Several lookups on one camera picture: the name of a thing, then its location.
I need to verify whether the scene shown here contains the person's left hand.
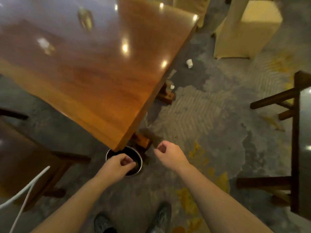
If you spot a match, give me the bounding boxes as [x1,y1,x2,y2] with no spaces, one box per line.
[95,153,137,186]

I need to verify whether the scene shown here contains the person's right hand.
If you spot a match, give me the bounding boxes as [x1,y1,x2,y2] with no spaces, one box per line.
[154,140,191,173]

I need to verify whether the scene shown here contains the person's right forearm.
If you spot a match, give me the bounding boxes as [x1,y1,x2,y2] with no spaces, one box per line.
[178,164,274,233]

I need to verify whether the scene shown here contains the person's left forearm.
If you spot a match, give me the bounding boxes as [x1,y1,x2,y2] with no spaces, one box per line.
[31,175,109,233]

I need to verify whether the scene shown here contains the round metal bucket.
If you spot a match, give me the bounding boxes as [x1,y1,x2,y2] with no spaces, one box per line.
[106,146,143,177]

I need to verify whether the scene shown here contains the person's right grey shoe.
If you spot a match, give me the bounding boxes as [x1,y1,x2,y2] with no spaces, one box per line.
[147,202,172,233]

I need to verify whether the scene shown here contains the person's grey shoe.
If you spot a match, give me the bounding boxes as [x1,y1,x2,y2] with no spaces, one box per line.
[147,202,172,233]
[94,212,117,233]

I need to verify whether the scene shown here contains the wooden table base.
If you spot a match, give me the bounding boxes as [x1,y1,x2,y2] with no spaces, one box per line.
[129,80,176,155]

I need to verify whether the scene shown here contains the person's left grey shoe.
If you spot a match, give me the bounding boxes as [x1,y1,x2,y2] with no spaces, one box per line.
[94,212,117,233]

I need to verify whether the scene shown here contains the brown wooden chair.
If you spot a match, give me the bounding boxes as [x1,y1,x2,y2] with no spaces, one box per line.
[0,107,92,212]

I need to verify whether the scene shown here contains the dark wooden table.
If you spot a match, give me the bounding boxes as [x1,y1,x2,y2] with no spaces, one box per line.
[236,70,311,222]

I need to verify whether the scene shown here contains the cream covered chair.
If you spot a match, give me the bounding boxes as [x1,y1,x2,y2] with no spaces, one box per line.
[173,0,211,28]
[213,0,283,59]

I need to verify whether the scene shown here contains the white cable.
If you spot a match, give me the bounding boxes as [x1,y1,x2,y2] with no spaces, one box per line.
[0,165,51,233]

